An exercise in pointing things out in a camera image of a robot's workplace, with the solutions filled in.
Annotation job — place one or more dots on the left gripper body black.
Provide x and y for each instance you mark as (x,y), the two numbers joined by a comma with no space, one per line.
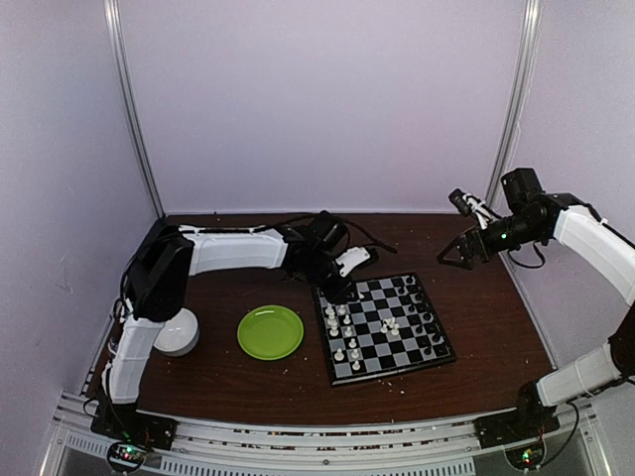
(331,292)

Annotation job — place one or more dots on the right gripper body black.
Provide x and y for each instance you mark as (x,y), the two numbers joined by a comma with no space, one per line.
(487,247)

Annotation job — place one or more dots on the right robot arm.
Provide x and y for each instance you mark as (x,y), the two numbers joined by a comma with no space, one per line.
(538,218)

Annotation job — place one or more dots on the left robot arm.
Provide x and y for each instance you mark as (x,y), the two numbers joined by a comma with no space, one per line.
(154,286)

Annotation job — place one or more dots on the black and white chessboard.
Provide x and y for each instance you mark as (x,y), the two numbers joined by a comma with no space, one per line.
(395,325)

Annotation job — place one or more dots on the lime green plate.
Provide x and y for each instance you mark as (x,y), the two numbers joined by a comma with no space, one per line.
(270,332)

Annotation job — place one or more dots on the white bowl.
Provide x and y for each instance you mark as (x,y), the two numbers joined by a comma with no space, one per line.
(179,336)

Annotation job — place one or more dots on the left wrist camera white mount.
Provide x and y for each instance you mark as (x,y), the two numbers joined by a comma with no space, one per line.
(353,258)

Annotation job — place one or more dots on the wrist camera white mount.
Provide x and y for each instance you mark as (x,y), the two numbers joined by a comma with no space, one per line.
(468,205)
(353,258)

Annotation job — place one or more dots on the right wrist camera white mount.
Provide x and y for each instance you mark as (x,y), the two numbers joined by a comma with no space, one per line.
(468,205)

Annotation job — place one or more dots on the right aluminium corner post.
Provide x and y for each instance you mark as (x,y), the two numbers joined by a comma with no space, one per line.
(520,89)

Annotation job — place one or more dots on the aluminium corner post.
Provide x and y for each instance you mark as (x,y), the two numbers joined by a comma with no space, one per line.
(116,36)
(520,89)

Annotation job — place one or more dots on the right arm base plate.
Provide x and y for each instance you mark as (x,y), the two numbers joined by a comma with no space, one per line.
(509,427)

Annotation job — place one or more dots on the aluminium front rail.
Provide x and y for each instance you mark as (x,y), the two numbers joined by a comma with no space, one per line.
(442,446)

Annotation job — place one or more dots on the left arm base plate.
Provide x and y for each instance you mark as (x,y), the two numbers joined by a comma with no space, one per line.
(124,422)

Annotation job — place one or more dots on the left aluminium corner post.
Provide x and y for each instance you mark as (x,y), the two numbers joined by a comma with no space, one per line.
(116,36)

